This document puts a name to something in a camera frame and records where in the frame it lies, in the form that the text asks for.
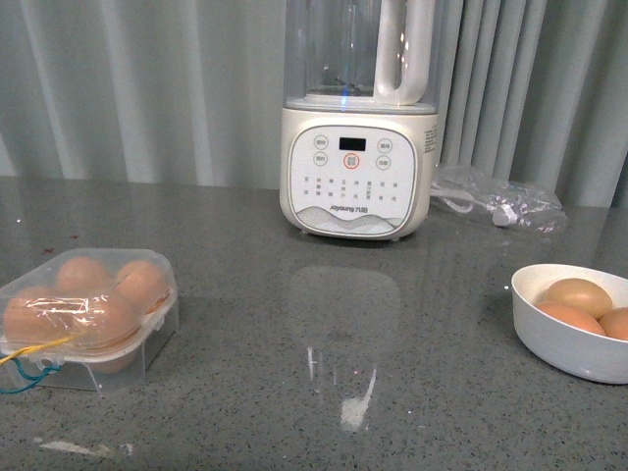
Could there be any brown egg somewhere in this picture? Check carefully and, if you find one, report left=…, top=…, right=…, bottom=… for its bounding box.
left=55, top=256, right=112, bottom=294
left=3, top=296, right=70, bottom=344
left=72, top=292, right=140, bottom=349
left=115, top=260, right=171, bottom=314

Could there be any clear plastic egg box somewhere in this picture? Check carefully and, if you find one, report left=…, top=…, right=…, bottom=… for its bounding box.
left=1, top=248, right=179, bottom=396

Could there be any brown egg in box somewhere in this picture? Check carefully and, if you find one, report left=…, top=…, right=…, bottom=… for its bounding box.
left=115, top=260, right=171, bottom=314
left=55, top=256, right=112, bottom=294
left=3, top=296, right=70, bottom=344

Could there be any brown egg bowl left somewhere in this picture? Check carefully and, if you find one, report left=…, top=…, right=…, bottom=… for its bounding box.
left=535, top=301, right=606, bottom=336

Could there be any brown egg bowl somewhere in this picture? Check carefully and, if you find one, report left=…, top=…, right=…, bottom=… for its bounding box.
left=535, top=301, right=606, bottom=336
left=599, top=307, right=628, bottom=340

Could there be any pale egg bowl back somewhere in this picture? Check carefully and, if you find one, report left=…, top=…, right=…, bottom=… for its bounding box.
left=541, top=278, right=613, bottom=320

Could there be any brown egg bowl right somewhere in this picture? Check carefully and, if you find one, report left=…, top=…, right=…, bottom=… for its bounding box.
left=599, top=307, right=628, bottom=340

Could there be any clear plastic bag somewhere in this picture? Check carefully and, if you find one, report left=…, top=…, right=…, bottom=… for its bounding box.
left=430, top=166, right=568, bottom=235

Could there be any white Joyoung blender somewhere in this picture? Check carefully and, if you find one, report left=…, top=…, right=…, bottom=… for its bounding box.
left=280, top=1, right=447, bottom=240

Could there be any blue rubber band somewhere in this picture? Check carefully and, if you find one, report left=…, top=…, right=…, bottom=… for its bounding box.
left=1, top=356, right=61, bottom=395

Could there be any yellow rubber band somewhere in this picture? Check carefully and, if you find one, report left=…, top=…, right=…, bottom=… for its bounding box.
left=1, top=334, right=83, bottom=365

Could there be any white bowl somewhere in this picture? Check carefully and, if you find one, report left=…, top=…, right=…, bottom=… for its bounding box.
left=511, top=264, right=627, bottom=385

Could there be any white power cable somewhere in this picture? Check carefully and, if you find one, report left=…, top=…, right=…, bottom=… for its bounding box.
left=429, top=178, right=517, bottom=228

